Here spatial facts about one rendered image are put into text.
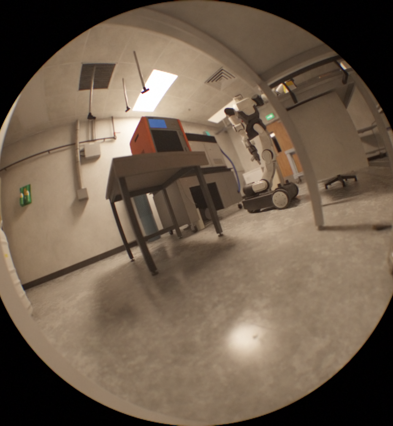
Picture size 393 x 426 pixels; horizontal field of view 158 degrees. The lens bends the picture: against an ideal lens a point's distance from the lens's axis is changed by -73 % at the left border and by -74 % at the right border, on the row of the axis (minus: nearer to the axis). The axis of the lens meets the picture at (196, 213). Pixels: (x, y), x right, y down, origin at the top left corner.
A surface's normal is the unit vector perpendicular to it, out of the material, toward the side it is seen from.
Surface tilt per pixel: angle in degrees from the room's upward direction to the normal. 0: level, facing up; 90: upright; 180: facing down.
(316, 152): 90
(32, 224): 90
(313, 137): 90
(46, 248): 90
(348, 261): 0
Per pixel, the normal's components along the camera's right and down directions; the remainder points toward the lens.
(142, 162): 0.60, -0.18
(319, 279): -0.33, -0.94
